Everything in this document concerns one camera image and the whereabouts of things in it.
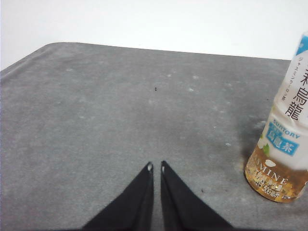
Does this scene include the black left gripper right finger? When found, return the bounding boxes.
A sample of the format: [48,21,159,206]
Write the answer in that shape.
[160,160,234,231]

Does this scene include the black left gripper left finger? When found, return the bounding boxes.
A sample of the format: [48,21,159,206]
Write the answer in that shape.
[81,161,155,231]

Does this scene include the pale jasmine tea bottle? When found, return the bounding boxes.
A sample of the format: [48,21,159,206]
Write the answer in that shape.
[244,32,308,204]

